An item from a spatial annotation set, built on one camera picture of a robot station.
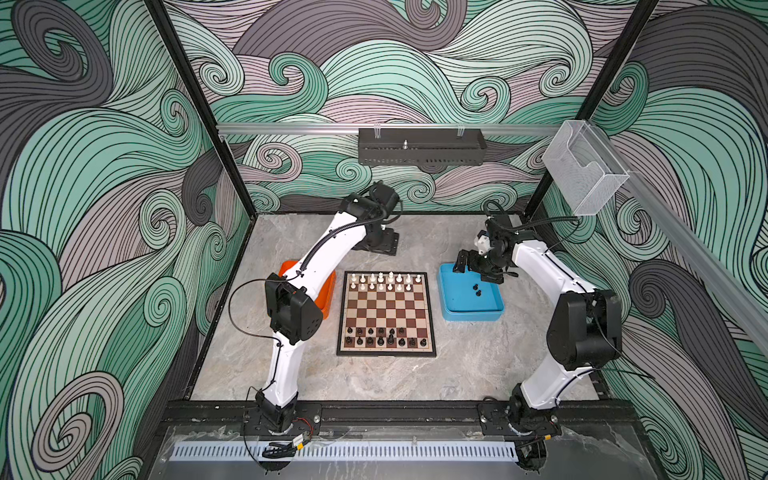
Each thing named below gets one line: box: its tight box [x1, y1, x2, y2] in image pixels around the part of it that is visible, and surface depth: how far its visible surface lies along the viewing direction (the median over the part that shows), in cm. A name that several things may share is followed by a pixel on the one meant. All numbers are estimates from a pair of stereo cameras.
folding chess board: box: [336, 271, 437, 357], surface depth 92 cm
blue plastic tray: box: [438, 264, 505, 322], surface depth 97 cm
